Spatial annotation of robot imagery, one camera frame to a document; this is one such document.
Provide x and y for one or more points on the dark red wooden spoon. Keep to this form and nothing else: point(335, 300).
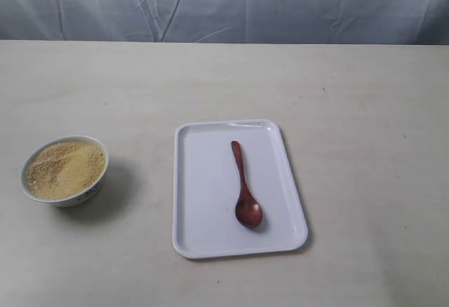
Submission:
point(247, 210)

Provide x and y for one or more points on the yellow millet grains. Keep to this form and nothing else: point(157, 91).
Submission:
point(64, 169)

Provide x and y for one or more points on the white rectangular plastic tray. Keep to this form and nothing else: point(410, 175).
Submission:
point(206, 187)

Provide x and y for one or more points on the white ceramic bowl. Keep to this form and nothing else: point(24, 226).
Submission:
point(75, 199)

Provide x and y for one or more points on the grey wrinkled backdrop curtain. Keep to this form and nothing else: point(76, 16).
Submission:
point(228, 21)

